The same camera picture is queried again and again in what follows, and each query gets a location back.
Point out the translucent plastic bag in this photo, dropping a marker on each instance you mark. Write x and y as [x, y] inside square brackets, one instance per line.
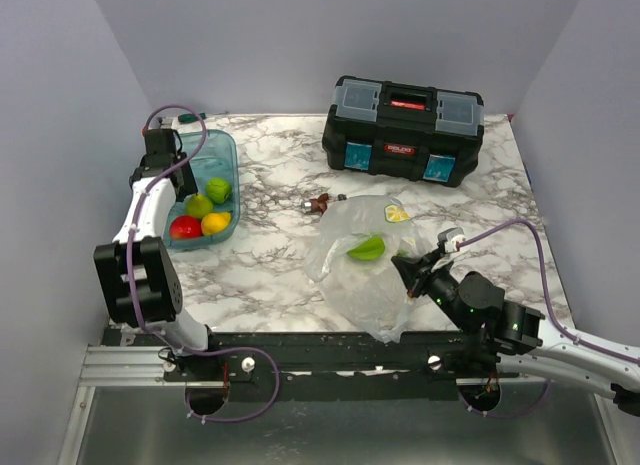
[369, 294]

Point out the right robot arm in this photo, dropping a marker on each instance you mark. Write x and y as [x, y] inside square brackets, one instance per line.
[499, 334]

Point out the green fake pear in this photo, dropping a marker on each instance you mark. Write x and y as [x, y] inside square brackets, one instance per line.
[198, 206]

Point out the black mounting rail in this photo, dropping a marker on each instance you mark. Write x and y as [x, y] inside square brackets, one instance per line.
[324, 366]

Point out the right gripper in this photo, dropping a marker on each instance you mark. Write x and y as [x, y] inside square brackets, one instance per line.
[407, 269]

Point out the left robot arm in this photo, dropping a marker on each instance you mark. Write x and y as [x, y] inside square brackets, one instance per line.
[140, 285]

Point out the red fake apple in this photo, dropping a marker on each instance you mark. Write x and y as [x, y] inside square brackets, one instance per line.
[185, 227]

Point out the green fake lime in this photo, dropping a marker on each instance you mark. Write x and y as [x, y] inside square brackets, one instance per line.
[218, 190]

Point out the yellow fake lemon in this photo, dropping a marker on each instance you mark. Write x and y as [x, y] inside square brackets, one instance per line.
[215, 223]

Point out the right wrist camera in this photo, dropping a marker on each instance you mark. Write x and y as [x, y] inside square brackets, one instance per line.
[448, 242]

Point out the black Delixi toolbox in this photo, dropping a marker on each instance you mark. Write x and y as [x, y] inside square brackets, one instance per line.
[404, 131]

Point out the green handled screwdriver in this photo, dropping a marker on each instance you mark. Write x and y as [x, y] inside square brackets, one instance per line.
[191, 118]

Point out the green fake apple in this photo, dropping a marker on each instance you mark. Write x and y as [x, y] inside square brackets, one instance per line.
[371, 249]

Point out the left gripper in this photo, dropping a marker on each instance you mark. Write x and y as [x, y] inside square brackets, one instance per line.
[442, 283]

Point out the brown faucet tap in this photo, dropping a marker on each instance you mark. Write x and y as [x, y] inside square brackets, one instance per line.
[317, 205]

